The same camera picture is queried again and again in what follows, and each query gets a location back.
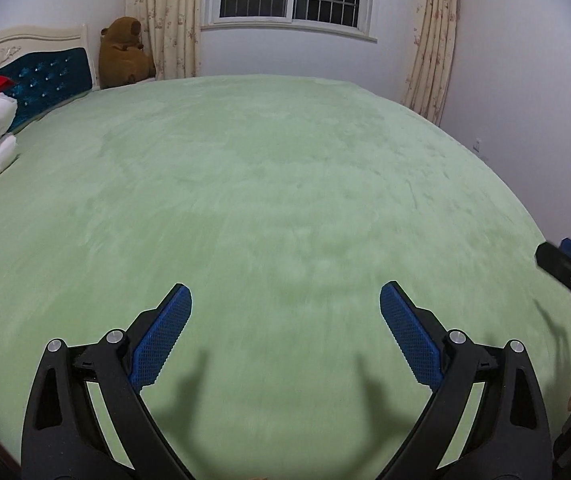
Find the right floral curtain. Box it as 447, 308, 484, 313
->
401, 0, 459, 126

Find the floral curtain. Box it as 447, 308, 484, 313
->
401, 0, 459, 126
125, 0, 202, 80

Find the green bed sheet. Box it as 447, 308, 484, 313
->
0, 76, 571, 479

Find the cream blue tufted headboard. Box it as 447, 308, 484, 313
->
0, 24, 99, 132

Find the brown teddy bear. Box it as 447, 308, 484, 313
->
99, 16, 156, 89

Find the left floral curtain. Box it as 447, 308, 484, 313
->
125, 0, 202, 80

